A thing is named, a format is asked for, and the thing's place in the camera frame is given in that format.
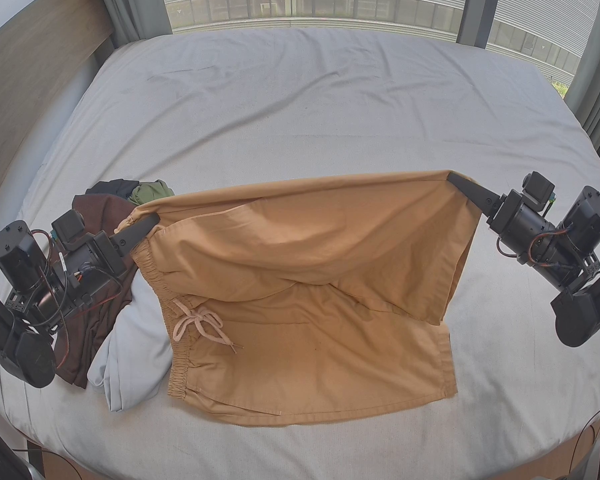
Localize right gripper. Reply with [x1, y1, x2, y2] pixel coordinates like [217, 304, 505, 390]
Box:
[446, 170, 564, 266]

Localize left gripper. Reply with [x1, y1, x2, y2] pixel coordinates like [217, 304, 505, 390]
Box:
[55, 212, 161, 301]

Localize tan shorts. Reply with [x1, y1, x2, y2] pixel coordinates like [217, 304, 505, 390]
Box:
[115, 169, 486, 428]

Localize bed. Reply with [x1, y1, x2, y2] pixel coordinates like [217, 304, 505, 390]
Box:
[0, 0, 600, 480]

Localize olive green garment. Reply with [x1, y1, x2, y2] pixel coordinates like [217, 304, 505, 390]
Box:
[128, 179, 175, 208]

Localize dark blue garment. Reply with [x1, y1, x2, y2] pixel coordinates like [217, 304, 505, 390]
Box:
[86, 179, 141, 201]

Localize brown garment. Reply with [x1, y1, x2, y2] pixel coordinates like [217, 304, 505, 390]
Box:
[55, 193, 136, 389]

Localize pale blue garment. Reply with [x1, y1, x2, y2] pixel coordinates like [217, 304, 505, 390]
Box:
[87, 268, 173, 413]

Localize grey-green curtain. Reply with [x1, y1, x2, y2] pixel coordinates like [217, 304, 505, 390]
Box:
[92, 0, 173, 46]
[565, 0, 600, 141]

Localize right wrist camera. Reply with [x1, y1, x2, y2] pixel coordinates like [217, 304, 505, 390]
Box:
[521, 170, 557, 210]

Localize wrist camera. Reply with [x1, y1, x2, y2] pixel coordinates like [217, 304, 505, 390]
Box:
[51, 209, 87, 256]
[521, 170, 557, 210]

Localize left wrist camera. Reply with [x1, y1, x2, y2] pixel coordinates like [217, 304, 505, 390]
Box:
[51, 209, 87, 256]

